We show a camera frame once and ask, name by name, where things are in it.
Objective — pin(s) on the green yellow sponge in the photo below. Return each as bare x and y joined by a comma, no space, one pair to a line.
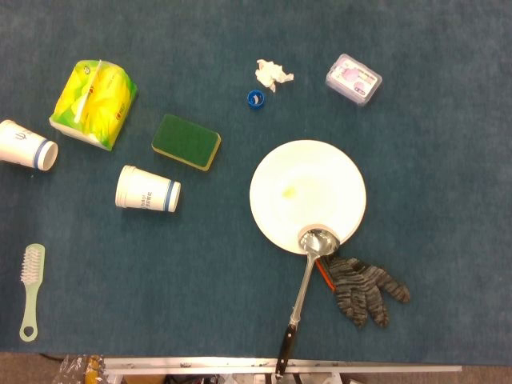
184,140

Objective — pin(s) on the white round plate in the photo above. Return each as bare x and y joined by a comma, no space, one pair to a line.
308,188

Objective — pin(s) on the blue bottle cap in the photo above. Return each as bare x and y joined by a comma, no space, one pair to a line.
256,105

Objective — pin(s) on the white paper cup blue band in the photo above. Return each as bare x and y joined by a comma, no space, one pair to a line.
144,190
20,144

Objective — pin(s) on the crumpled white tissue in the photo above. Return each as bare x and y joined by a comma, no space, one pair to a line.
270,74

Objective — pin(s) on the grey striped knit glove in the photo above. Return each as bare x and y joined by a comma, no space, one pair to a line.
356,288

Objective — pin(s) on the clear plastic box purple label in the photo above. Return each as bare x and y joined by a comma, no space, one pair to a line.
354,80

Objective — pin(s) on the yellow-green tissue pack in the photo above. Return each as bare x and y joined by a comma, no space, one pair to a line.
96,104

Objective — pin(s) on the blue felt table cloth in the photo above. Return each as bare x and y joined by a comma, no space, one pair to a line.
440,200

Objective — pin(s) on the pale green scrubbing brush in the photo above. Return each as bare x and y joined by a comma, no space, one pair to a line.
32,280

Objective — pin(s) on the clear crumpled plastic bag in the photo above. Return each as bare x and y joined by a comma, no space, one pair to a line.
76,370

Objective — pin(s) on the aluminium frame rail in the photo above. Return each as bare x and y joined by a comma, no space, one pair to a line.
200,365

